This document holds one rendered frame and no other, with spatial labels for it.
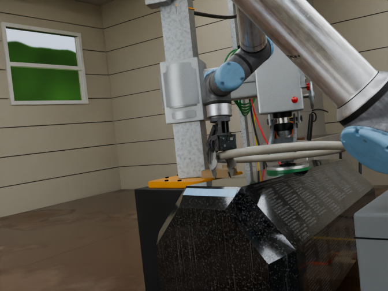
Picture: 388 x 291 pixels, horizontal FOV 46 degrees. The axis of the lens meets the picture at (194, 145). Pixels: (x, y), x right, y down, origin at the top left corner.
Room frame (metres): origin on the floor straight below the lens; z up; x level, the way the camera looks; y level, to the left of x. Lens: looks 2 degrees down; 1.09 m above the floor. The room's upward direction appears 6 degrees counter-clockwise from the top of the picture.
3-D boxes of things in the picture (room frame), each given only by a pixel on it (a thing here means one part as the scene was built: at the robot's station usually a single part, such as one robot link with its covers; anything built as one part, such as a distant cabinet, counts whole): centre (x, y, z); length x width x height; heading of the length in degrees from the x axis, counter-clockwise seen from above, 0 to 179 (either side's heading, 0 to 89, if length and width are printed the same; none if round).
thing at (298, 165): (2.32, -0.47, 0.86); 0.21 x 0.21 x 0.01
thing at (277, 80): (2.40, -0.49, 1.33); 0.36 x 0.22 x 0.45; 166
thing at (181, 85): (3.04, -0.18, 1.37); 0.74 x 0.34 x 0.25; 79
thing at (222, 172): (2.87, -0.14, 0.81); 0.20 x 0.10 x 0.05; 56
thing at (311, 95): (2.41, -0.61, 1.21); 0.15 x 0.10 x 0.15; 166
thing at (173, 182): (3.08, 0.01, 0.76); 0.49 x 0.49 x 0.05; 48
